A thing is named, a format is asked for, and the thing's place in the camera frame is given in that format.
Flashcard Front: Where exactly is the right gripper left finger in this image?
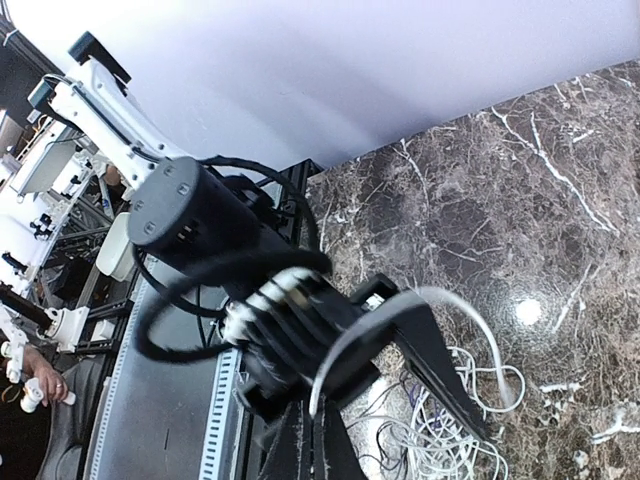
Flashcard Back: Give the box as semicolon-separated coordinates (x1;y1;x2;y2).
259;400;315;480

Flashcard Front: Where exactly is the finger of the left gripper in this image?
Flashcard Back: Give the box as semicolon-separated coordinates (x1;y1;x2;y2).
394;294;489;440

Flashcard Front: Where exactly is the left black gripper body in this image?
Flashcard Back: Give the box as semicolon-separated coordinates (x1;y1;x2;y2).
235;274;399;415

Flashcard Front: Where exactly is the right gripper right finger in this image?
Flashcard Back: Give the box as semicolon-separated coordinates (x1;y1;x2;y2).
312;397;367;480

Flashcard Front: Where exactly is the white cable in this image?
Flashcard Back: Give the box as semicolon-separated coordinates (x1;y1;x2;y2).
308;285;527;480

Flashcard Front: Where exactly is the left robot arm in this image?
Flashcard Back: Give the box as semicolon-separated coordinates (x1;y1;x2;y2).
29;33;488;441

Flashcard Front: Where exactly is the person hand in background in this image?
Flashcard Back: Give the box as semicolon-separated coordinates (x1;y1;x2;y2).
23;345;72;407

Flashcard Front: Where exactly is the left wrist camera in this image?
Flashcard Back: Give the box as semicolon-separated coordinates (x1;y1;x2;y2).
223;267;331;353

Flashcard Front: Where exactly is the white slotted cable duct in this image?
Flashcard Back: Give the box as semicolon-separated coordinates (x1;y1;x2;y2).
199;350;240;480

